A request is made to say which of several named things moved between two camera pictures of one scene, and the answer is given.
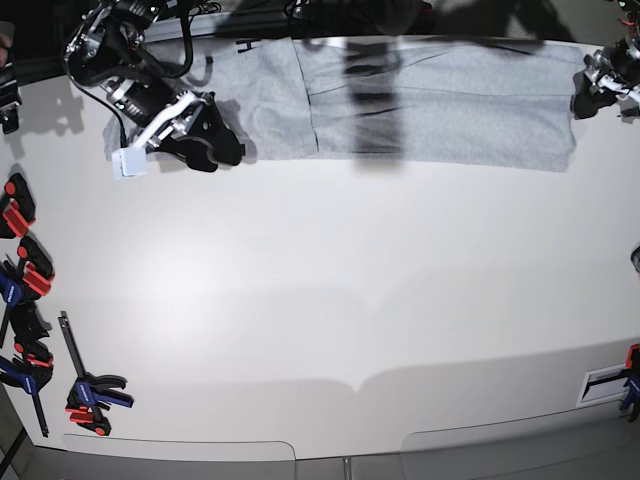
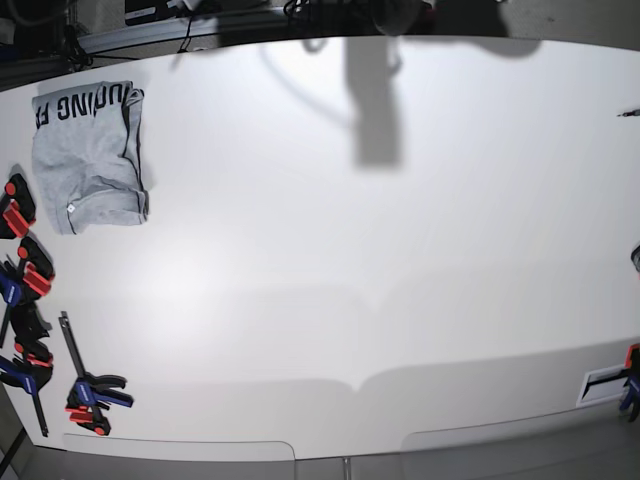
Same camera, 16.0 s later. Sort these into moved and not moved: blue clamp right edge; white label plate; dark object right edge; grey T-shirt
Moved: grey T-shirt
Not moved: dark object right edge; blue clamp right edge; white label plate
